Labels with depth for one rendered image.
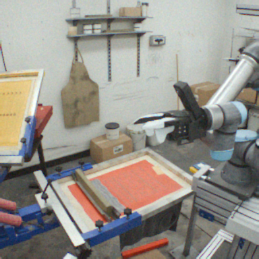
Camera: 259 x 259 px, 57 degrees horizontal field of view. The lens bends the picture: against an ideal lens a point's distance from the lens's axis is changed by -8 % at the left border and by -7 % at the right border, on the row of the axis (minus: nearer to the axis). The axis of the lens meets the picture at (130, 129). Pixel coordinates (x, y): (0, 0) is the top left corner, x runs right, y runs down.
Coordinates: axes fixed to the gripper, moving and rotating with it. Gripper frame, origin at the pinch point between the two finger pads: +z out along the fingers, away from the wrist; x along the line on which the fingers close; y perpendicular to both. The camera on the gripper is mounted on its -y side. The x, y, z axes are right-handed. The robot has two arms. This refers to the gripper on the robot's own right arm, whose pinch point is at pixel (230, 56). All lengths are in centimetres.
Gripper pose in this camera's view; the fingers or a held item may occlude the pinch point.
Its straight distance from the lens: 204.4
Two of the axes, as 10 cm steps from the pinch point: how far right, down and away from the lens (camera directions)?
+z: -3.6, -3.9, 8.5
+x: 9.2, -2.7, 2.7
